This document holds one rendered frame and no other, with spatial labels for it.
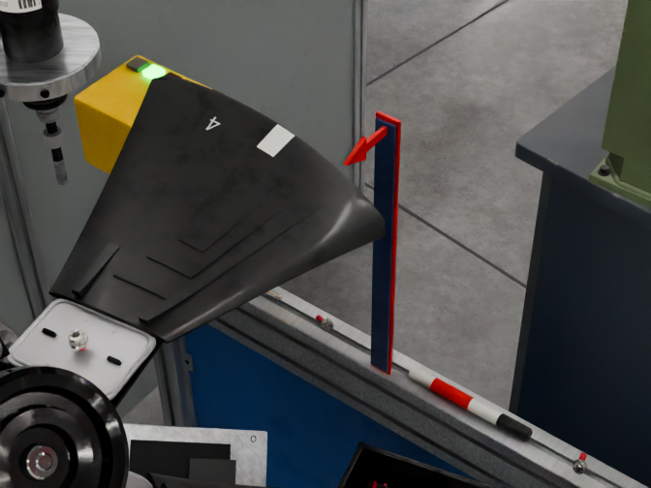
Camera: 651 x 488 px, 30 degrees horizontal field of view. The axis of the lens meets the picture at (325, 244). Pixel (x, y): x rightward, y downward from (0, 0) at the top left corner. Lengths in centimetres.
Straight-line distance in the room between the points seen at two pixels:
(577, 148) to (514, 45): 195
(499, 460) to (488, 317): 129
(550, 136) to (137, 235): 59
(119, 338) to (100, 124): 47
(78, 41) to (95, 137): 63
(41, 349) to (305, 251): 21
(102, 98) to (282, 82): 97
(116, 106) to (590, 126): 52
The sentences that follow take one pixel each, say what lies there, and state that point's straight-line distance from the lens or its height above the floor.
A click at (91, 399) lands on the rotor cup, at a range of 79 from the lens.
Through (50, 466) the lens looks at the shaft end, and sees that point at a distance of 78.
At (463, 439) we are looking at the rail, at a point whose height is 83.
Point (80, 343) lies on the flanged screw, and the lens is 85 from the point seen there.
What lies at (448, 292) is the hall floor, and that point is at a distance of 256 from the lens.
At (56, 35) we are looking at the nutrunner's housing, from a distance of 68.
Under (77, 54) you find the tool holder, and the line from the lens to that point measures 68.
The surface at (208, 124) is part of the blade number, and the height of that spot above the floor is 123.
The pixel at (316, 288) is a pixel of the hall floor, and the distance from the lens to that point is 257.
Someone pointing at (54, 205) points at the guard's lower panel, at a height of 61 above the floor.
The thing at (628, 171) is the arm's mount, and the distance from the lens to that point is 128.
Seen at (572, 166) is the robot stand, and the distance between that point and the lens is 132.
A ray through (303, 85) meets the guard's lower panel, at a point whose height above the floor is 48.
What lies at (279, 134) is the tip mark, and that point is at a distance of 99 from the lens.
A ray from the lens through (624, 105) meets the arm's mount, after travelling 124.
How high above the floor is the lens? 183
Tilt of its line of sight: 43 degrees down
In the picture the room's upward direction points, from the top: 1 degrees counter-clockwise
